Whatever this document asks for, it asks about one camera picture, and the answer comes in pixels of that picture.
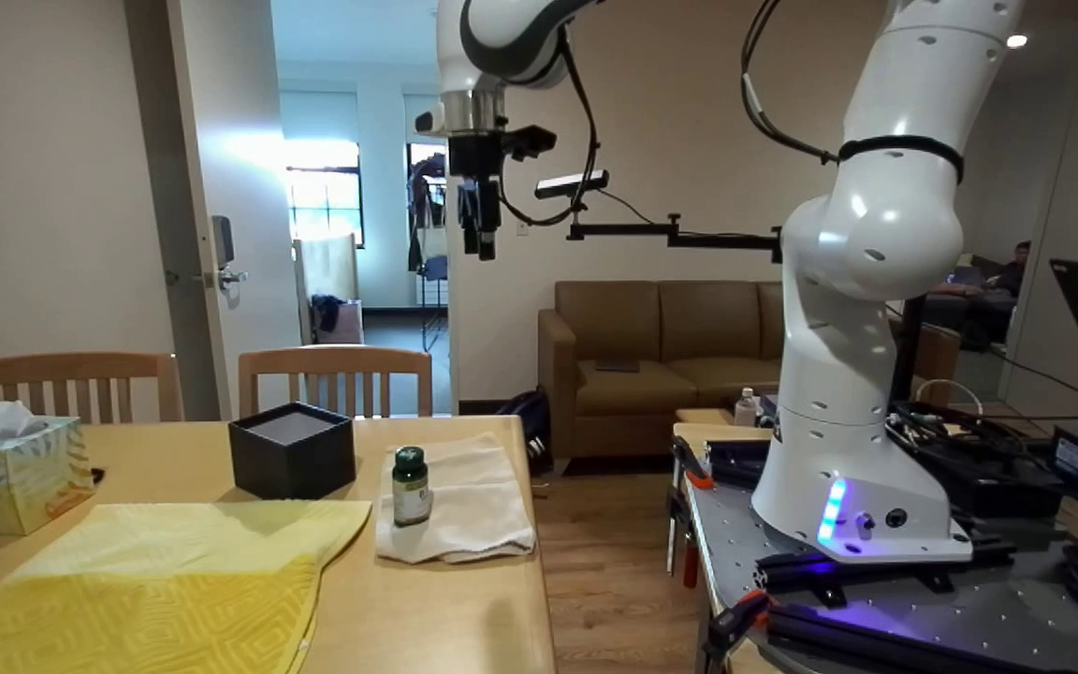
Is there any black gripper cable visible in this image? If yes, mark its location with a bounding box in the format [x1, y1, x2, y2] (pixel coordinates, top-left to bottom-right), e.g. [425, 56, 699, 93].
[497, 26, 606, 233]

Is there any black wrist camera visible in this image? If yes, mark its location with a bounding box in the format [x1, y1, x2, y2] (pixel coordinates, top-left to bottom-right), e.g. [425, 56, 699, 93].
[504, 121, 563, 163]

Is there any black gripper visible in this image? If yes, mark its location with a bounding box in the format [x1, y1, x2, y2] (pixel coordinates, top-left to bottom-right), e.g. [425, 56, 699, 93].
[447, 127, 513, 264]

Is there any black electronics box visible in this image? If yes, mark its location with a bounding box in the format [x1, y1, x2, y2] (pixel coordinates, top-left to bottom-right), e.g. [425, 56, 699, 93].
[896, 408, 1068, 525]

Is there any light wooden chair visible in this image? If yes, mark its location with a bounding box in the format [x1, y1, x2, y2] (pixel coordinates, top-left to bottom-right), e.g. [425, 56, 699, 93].
[0, 348, 187, 427]
[237, 346, 437, 423]

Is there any light wooden table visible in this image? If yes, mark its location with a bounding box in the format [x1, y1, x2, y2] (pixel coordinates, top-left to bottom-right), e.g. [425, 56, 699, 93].
[0, 412, 559, 674]

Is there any black square box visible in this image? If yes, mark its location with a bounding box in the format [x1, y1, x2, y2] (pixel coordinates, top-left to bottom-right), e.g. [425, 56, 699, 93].
[223, 400, 358, 500]

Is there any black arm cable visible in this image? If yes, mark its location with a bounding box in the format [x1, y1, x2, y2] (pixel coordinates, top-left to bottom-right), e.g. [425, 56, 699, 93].
[737, 0, 846, 167]

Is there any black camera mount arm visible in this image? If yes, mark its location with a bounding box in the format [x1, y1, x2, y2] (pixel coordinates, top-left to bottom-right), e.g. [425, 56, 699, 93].
[565, 212, 789, 264]

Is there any green cap pill bottle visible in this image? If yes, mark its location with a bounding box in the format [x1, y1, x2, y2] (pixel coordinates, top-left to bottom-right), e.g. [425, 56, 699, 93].
[391, 440, 437, 533]

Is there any white folded cloth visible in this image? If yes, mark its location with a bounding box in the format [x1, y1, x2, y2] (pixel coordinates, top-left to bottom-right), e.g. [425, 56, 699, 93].
[369, 430, 540, 568]

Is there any white open door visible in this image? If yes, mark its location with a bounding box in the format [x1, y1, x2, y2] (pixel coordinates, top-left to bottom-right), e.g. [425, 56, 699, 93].
[124, 0, 248, 423]

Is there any black stereo camera bar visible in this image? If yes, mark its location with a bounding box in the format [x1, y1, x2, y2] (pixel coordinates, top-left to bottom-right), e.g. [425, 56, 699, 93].
[533, 163, 615, 202]

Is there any yellow patterned cloth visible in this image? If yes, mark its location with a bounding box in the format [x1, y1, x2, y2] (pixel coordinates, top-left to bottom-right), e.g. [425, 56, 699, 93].
[0, 497, 376, 674]

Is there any brown sofa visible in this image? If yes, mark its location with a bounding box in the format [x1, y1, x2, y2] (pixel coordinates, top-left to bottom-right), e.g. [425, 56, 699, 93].
[535, 277, 964, 467]

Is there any small wooden side table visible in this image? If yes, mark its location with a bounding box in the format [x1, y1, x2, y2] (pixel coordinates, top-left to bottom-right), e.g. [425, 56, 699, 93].
[671, 405, 777, 493]

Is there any patterned tissue box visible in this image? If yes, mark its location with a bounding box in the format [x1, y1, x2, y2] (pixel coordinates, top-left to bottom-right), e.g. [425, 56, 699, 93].
[0, 397, 96, 538]

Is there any metal robot base platform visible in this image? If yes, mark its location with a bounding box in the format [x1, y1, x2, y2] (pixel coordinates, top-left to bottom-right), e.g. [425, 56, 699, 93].
[665, 440, 1078, 674]

